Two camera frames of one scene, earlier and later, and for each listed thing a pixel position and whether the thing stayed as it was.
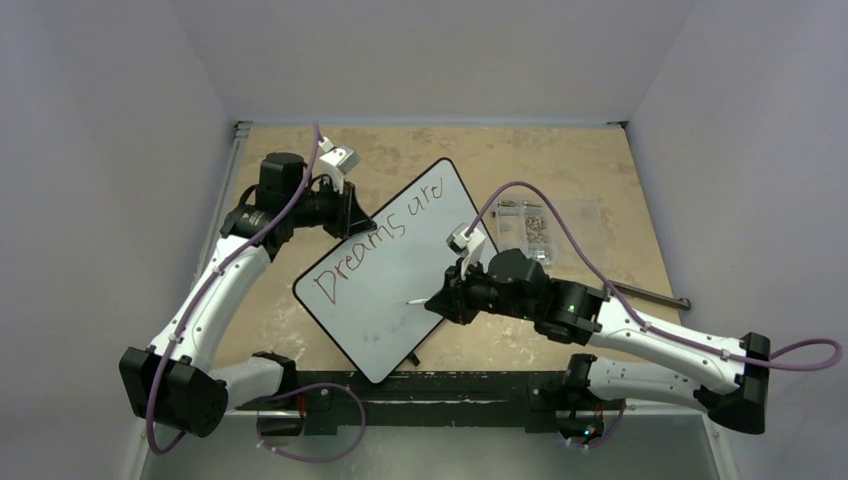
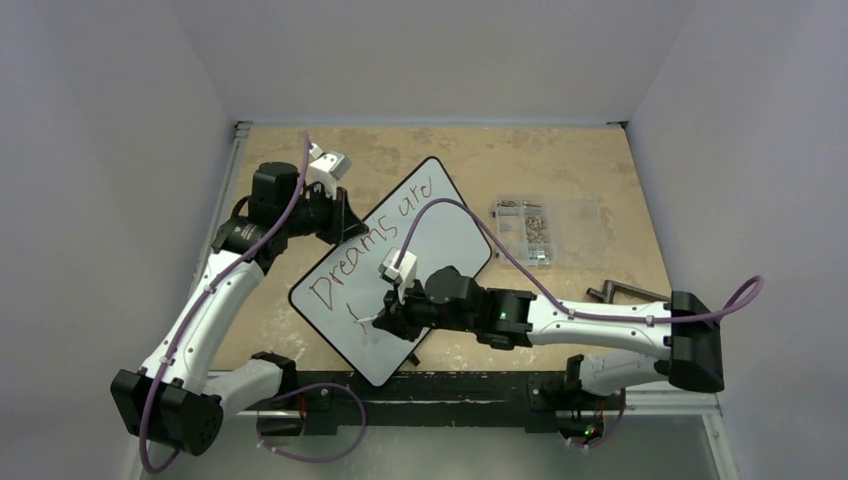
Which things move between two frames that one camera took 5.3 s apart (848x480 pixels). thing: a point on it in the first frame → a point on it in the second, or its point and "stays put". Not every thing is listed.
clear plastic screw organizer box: (533, 226) stays put
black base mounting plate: (408, 402) stays put
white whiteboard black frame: (359, 291) stays put
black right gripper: (452, 295) → (403, 314)
